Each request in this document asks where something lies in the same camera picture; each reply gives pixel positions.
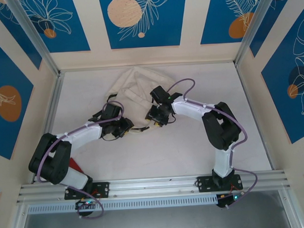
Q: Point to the cream canvas backpack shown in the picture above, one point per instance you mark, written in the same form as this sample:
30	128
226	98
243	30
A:
138	87

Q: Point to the red pencil case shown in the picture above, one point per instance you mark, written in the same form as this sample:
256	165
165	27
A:
75	165

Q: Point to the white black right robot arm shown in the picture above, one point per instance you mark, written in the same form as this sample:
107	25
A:
189	110

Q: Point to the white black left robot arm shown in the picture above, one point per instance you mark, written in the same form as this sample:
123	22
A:
85	135

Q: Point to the small circuit board green LEDs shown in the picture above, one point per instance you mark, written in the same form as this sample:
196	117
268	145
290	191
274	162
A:
231	198
86	203

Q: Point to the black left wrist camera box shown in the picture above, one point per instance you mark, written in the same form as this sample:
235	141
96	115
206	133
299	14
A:
110	110

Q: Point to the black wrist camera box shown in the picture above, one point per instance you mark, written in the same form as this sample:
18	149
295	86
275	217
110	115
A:
160	93
110	110

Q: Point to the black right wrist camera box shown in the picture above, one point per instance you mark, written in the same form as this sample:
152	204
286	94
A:
160	93

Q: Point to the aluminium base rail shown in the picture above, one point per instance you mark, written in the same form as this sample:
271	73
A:
154	185

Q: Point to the aluminium side rail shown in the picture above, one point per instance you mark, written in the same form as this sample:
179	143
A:
55	97
244	88

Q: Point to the aluminium frame post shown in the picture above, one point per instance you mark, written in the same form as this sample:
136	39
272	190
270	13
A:
37	35
253	25

